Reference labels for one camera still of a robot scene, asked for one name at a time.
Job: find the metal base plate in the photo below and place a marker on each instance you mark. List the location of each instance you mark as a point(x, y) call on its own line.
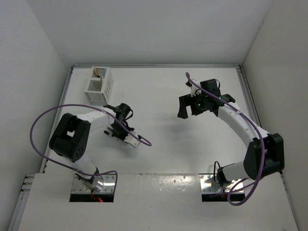
point(210, 186)
point(104, 184)

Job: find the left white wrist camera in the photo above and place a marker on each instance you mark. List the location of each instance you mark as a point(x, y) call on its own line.
point(129, 139)

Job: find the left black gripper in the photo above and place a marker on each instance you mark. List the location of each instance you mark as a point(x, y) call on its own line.
point(121, 137)

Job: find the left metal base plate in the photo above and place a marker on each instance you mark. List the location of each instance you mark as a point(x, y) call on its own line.
point(104, 184)

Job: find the white slotted organizer box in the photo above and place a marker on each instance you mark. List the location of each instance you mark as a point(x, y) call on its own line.
point(99, 86)

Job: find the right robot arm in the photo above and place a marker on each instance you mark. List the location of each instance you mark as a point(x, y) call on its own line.
point(265, 151)

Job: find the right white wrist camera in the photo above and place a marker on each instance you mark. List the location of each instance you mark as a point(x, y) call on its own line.
point(194, 87)

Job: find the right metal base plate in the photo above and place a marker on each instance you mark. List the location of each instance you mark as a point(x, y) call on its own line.
point(210, 186)

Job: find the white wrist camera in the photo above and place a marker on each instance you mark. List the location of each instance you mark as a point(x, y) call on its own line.
point(194, 87)
point(129, 139)

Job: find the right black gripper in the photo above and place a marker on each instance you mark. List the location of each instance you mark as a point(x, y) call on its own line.
point(186, 100)

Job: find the black clear mascara tube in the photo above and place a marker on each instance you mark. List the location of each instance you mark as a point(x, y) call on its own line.
point(109, 132)

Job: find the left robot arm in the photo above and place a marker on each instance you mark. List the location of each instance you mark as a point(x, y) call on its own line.
point(70, 137)

